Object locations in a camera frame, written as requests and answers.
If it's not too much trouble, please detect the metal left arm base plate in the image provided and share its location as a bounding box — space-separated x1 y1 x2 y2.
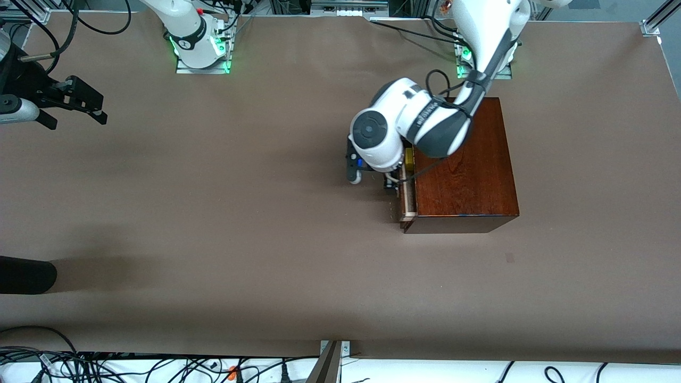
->
456 59 513 80

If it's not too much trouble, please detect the black fabric covered cylinder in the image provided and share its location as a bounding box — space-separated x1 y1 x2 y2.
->
0 255 58 295

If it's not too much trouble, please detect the silver metal frame bar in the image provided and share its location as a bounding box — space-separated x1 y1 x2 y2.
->
310 0 390 12

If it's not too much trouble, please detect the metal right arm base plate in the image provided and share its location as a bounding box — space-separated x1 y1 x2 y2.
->
176 51 231 74

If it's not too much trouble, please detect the brown table cover mat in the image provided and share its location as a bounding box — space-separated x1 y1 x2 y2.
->
0 11 681 358

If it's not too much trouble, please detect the black cable with grey connector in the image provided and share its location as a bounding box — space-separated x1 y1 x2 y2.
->
21 0 80 60

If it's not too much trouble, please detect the dark slanted pole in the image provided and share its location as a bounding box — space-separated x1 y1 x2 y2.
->
308 340 342 383

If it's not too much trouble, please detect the dark brown wooden cabinet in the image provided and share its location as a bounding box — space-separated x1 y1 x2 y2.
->
403 97 520 234

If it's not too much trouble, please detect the silver metal bracket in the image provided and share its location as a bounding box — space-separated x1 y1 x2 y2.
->
319 340 352 383

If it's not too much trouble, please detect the wooden drawer with white handle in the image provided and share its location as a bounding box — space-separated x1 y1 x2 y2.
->
385 148 419 222

